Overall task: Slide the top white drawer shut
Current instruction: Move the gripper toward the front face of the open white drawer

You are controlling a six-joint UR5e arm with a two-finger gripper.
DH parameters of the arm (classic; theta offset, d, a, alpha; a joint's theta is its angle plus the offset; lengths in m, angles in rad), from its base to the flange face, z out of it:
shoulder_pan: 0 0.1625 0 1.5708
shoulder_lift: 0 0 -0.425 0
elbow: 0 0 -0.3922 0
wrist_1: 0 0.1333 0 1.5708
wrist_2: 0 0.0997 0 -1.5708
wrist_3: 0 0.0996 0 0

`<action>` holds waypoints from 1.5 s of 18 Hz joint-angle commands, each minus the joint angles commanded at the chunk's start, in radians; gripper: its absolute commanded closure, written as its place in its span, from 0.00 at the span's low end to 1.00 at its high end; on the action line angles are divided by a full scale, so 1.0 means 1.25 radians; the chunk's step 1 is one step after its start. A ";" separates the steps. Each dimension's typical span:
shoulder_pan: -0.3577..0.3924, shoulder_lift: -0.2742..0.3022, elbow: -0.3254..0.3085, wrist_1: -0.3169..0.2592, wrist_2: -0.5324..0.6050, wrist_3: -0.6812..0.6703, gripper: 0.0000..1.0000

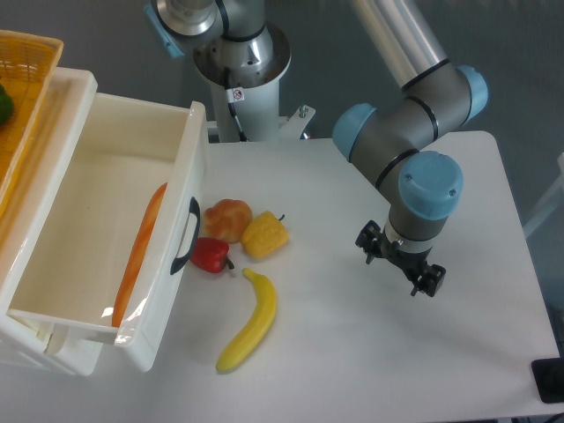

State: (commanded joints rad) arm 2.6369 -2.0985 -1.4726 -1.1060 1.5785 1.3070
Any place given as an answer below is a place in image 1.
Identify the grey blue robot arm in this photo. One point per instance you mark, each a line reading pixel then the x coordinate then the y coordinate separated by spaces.
pixel 391 150

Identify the white drawer cabinet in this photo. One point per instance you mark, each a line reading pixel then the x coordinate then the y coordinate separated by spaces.
pixel 68 99

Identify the white drawer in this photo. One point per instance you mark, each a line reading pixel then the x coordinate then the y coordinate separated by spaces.
pixel 126 150

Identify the red bell pepper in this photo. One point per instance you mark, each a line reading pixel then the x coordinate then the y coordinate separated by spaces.
pixel 211 255

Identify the yellow woven basket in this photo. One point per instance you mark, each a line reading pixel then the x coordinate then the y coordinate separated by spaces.
pixel 28 63

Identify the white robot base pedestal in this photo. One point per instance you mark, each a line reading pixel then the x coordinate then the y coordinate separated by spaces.
pixel 244 79

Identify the black device at edge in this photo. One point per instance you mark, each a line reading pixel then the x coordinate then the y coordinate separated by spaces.
pixel 548 376

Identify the orange bread roll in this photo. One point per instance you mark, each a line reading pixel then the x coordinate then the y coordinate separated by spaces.
pixel 226 220

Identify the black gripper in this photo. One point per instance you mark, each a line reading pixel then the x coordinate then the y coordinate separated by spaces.
pixel 425 278

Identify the yellow banana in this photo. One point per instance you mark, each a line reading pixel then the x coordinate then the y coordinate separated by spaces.
pixel 255 329

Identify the orange carrot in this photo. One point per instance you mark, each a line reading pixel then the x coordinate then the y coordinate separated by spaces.
pixel 137 255

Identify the yellow bell pepper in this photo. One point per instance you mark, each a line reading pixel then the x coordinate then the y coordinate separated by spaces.
pixel 264 235

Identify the green bell pepper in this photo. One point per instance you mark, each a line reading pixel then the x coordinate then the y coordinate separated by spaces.
pixel 6 106

